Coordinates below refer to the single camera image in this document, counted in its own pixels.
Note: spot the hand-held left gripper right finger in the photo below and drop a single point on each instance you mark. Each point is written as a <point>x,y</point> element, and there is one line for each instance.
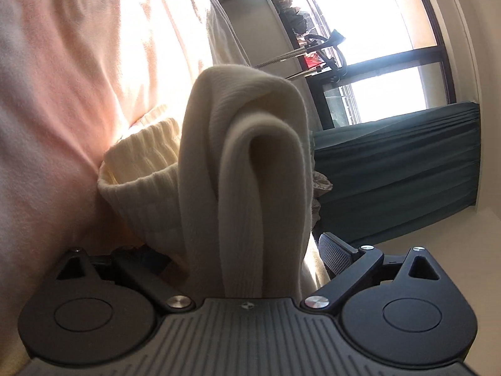
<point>337,255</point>

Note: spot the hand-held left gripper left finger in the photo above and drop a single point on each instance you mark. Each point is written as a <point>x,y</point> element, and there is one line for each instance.
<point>145,279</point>

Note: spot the white zip jacket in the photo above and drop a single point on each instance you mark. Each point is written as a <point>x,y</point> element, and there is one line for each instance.
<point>235,172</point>

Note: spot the metal clothes drying rack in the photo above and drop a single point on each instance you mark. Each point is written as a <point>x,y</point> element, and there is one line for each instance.
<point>321,53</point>

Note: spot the wide teal curtain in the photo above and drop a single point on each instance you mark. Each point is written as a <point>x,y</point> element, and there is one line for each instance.
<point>395,172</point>

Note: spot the red cloth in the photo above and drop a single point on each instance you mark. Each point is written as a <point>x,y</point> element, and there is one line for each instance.
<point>313,62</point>

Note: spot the black framed window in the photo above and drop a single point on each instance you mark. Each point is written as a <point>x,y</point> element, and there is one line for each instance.
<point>375,47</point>

